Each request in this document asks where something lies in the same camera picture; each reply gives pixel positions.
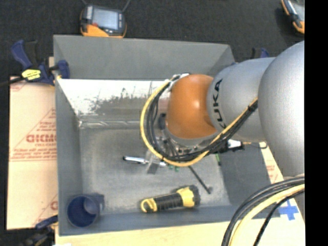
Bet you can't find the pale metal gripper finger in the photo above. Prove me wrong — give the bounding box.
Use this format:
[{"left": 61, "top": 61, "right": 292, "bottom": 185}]
[
  {"left": 146, "top": 161, "right": 160, "bottom": 175},
  {"left": 145, "top": 149, "right": 159, "bottom": 161}
]

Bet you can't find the silver metal pen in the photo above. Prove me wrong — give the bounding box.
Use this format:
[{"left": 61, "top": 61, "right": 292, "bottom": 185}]
[{"left": 122, "top": 155, "right": 167, "bottom": 167}]

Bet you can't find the yellow and black flashlight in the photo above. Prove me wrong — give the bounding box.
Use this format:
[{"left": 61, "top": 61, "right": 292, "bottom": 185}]
[{"left": 139, "top": 184, "right": 202, "bottom": 214}]

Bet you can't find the blue plastic cup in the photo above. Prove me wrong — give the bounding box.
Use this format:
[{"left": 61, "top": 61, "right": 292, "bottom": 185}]
[{"left": 66, "top": 192, "right": 105, "bottom": 228}]

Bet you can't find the grey metal bin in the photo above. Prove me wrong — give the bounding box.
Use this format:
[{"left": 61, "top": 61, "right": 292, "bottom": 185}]
[{"left": 53, "top": 34, "right": 282, "bottom": 236}]

